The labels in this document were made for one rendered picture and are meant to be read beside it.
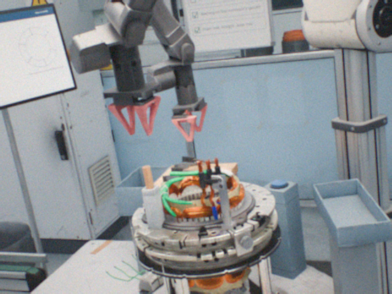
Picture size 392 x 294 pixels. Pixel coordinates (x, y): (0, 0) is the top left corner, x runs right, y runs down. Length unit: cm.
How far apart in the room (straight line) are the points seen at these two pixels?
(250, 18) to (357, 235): 237
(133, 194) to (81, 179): 200
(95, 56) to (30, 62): 114
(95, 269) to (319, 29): 96
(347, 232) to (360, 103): 41
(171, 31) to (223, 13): 200
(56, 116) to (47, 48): 128
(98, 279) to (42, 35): 96
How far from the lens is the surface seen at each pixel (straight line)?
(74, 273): 183
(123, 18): 103
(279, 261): 158
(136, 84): 111
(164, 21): 148
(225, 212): 115
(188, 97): 155
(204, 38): 354
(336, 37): 144
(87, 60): 107
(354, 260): 133
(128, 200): 159
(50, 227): 381
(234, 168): 160
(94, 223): 369
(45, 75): 222
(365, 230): 121
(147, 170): 117
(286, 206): 150
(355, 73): 147
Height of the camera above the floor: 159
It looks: 17 degrees down
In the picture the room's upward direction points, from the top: 9 degrees counter-clockwise
